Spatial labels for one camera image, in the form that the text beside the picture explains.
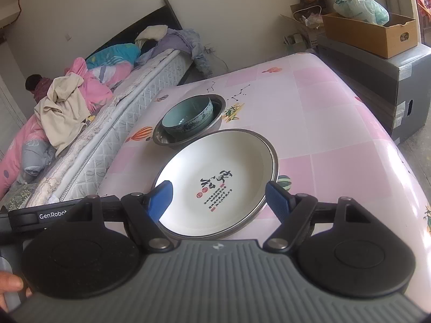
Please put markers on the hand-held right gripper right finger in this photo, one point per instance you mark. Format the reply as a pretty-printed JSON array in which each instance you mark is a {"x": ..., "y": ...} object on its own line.
[{"x": 277, "y": 202}]

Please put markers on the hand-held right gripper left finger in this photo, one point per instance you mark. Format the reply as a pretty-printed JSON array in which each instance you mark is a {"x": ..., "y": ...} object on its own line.
[{"x": 160, "y": 202}]

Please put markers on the large stainless steel plate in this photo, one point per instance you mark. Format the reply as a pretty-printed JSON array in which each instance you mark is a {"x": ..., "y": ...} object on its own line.
[{"x": 275, "y": 168}]

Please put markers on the white ceramic plate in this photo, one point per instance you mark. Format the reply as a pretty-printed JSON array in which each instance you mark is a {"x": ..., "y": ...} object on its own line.
[{"x": 235, "y": 161}]

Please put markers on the teal ceramic bowl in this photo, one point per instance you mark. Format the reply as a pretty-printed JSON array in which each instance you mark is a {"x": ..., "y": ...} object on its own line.
[{"x": 188, "y": 121}]

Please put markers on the person's left hand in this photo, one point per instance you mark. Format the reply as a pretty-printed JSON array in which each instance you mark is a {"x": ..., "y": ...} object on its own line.
[{"x": 10, "y": 282}]

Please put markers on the green leaf patterned pillow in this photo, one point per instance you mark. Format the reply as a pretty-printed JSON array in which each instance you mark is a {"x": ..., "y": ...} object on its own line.
[{"x": 22, "y": 195}]

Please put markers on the pink patterned tablecloth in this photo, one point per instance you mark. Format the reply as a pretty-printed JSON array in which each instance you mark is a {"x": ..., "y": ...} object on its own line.
[{"x": 320, "y": 107}]

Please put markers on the cream cloth garment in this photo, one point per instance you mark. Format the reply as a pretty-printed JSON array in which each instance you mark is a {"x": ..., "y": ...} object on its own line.
[{"x": 64, "y": 107}]

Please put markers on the white panelled door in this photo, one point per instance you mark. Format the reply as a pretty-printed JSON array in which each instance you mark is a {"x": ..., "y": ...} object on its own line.
[{"x": 10, "y": 107}]

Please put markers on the pile of clothes and bedding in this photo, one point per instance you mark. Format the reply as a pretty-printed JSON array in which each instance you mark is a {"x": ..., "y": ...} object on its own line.
[{"x": 91, "y": 84}]

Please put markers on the large grey box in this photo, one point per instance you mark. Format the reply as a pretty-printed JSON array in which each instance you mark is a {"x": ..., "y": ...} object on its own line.
[{"x": 370, "y": 80}]

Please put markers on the teal patterned quilt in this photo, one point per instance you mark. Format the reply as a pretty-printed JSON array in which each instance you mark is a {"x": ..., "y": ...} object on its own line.
[{"x": 114, "y": 53}]

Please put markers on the grey purple cloth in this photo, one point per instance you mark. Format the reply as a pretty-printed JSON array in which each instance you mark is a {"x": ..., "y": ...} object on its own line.
[{"x": 188, "y": 45}]

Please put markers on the open cardboard box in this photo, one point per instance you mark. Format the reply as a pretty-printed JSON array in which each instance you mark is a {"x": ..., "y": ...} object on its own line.
[{"x": 298, "y": 38}]

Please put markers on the pale yellow cloth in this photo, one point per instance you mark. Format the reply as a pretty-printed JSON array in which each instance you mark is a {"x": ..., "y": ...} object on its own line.
[{"x": 151, "y": 33}]

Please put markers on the long cardboard box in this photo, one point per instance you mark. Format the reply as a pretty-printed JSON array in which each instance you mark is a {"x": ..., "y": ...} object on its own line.
[{"x": 370, "y": 35}]

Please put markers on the pale green plastic bag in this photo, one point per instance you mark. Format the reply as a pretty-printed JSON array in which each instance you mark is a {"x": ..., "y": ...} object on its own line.
[{"x": 362, "y": 6}]

